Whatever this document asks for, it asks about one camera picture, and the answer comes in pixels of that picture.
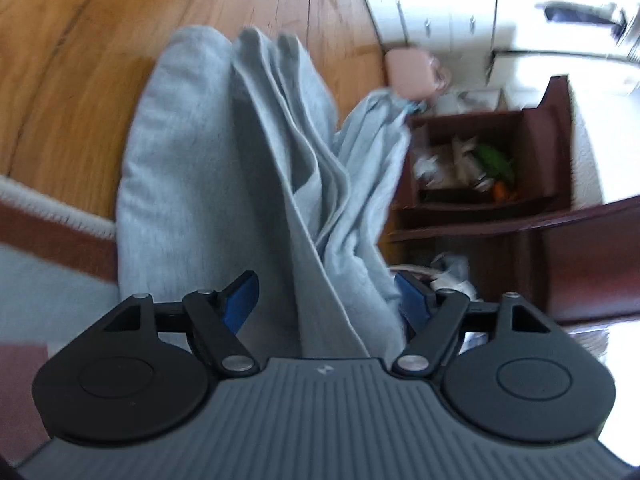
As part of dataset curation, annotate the dark red wooden shelf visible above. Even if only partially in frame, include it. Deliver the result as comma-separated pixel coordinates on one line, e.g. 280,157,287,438
390,75,573,243

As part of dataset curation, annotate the pink cup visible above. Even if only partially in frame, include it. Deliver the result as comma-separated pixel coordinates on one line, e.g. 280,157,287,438
384,47,453,101

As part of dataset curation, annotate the dark wooden dresser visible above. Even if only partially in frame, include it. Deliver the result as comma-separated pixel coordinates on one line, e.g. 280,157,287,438
542,200,640,326

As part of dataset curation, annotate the grey face print t-shirt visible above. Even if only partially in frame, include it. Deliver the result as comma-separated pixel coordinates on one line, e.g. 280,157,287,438
116,25,426,361

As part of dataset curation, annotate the pile of paper scraps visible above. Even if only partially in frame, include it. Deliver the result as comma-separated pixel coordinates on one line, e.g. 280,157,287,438
412,132,518,203

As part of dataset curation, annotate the checkered rug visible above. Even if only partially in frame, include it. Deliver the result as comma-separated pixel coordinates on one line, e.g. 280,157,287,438
0,175,121,466

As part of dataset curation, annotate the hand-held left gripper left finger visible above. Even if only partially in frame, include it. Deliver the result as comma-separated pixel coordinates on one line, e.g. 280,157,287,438
102,270,261,378

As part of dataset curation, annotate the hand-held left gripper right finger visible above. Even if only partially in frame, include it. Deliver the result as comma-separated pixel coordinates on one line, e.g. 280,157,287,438
391,272,551,380

